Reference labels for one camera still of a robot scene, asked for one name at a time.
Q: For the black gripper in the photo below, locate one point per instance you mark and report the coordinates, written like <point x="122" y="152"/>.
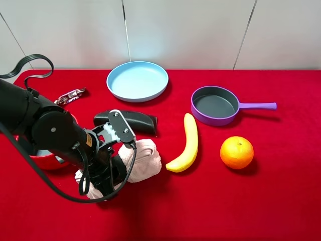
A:
<point x="97" y="173"/>

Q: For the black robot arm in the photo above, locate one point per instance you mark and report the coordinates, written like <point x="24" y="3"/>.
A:
<point x="20" y="108"/>

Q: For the red toy cooking pot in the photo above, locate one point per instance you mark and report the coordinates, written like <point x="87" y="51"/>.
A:
<point x="46" y="163"/>

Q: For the black glasses case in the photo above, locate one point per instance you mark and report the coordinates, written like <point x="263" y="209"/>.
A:
<point x="139" y="122"/>

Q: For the silver candy bar wrapper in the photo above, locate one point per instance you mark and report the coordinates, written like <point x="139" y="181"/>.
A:
<point x="70" y="96"/>

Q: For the yellow banana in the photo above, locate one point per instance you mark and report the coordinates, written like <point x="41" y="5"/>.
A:
<point x="188" y="156"/>

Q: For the light blue round plate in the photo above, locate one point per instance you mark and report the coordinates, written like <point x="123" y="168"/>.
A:
<point x="137" y="81"/>

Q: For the purple toy frying pan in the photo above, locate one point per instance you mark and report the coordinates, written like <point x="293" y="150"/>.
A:
<point x="217" y="106"/>

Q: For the orange fruit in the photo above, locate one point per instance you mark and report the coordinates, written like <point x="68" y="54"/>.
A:
<point x="236" y="152"/>

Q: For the red tablecloth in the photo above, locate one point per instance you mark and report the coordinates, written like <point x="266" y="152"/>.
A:
<point x="276" y="197"/>

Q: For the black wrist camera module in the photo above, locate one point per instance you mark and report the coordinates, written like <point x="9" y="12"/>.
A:
<point x="121" y="127"/>

